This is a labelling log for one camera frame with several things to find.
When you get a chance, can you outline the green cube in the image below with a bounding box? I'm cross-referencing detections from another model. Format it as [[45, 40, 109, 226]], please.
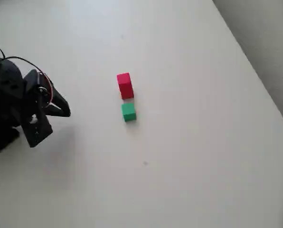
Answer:
[[121, 103, 137, 123]]

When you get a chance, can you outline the red and white wire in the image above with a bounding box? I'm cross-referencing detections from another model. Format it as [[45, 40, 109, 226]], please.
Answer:
[[38, 71, 55, 103]]

